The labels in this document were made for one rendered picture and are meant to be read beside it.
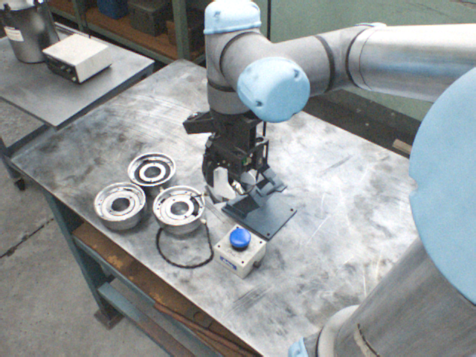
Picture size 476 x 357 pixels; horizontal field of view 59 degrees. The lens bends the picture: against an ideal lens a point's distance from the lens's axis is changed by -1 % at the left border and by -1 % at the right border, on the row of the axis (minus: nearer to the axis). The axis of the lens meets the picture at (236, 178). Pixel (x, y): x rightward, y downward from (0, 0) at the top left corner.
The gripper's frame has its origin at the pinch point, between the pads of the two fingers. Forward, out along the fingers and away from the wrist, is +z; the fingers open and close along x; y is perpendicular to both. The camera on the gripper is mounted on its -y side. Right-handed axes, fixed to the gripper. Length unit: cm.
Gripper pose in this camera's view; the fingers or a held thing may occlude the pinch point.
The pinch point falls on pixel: (224, 189)
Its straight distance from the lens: 81.4
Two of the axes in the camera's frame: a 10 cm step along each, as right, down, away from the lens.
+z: -0.1, 7.4, 6.8
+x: 6.9, -4.9, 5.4
